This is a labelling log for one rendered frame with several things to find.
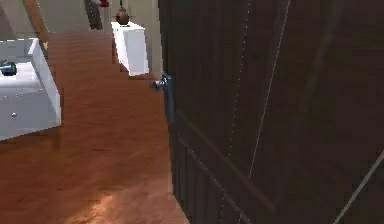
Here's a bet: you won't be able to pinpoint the dark brown room door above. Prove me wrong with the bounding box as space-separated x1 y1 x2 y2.
157 0 384 224

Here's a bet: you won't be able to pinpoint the brown round vase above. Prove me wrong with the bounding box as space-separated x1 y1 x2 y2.
115 7 130 26

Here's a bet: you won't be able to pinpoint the dark leaning ladder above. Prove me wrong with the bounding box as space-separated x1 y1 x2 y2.
83 0 104 31

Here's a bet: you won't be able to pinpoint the white chest of drawers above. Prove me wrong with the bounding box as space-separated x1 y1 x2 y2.
0 37 62 142

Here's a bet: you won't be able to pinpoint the dark blue-green small object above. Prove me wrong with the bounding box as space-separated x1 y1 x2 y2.
0 59 18 77

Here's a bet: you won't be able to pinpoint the blue-grey door handle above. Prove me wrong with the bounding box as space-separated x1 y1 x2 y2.
151 73 175 123

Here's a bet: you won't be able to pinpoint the white pedestal cabinet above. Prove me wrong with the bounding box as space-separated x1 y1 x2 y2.
110 21 150 77

